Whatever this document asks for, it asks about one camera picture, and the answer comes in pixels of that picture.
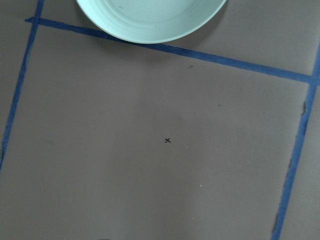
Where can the green plate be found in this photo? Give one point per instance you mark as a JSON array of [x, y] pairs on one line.
[[150, 21]]

